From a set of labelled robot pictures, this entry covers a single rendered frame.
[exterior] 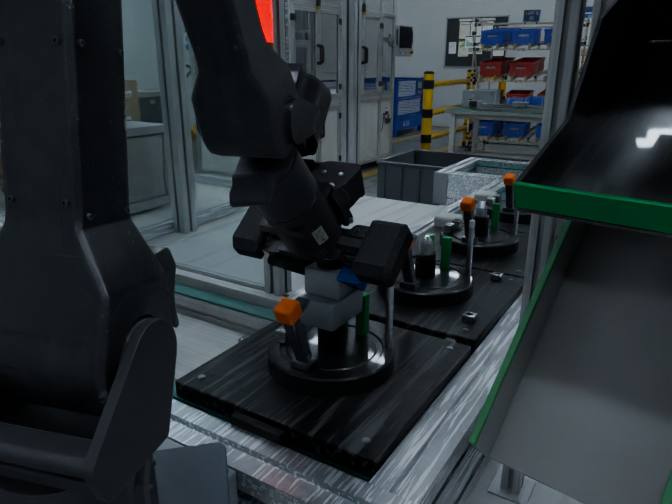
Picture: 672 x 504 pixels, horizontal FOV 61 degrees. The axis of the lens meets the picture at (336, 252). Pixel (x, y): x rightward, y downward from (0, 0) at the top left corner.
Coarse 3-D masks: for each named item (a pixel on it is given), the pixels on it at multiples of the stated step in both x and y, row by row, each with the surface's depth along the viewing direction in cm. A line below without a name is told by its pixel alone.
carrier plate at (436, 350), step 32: (352, 320) 73; (224, 352) 65; (256, 352) 65; (416, 352) 65; (448, 352) 65; (192, 384) 59; (224, 384) 59; (256, 384) 59; (384, 384) 59; (416, 384) 59; (256, 416) 54; (288, 416) 54; (320, 416) 54; (352, 416) 54; (384, 416) 54; (416, 416) 54; (320, 448) 51; (352, 448) 49; (384, 448) 49
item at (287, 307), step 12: (288, 300) 54; (300, 300) 56; (276, 312) 53; (288, 312) 53; (300, 312) 54; (288, 324) 54; (300, 324) 55; (288, 336) 56; (300, 336) 55; (300, 348) 56; (300, 360) 58
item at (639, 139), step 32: (640, 0) 50; (608, 32) 46; (640, 32) 52; (608, 64) 47; (640, 64) 51; (576, 96) 44; (608, 96) 49; (640, 96) 47; (576, 128) 45; (608, 128) 45; (640, 128) 44; (544, 160) 42; (576, 160) 43; (608, 160) 42; (640, 160) 41; (544, 192) 38; (576, 192) 37; (608, 192) 39; (640, 192) 38; (608, 224) 37; (640, 224) 35
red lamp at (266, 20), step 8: (256, 0) 68; (264, 0) 68; (264, 8) 68; (272, 8) 70; (264, 16) 69; (272, 16) 70; (264, 24) 69; (272, 24) 70; (264, 32) 69; (272, 32) 71; (272, 40) 71
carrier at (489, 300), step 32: (416, 256) 82; (448, 256) 85; (384, 288) 80; (416, 288) 78; (448, 288) 79; (480, 288) 84; (512, 288) 84; (384, 320) 74; (416, 320) 73; (448, 320) 73; (480, 320) 73
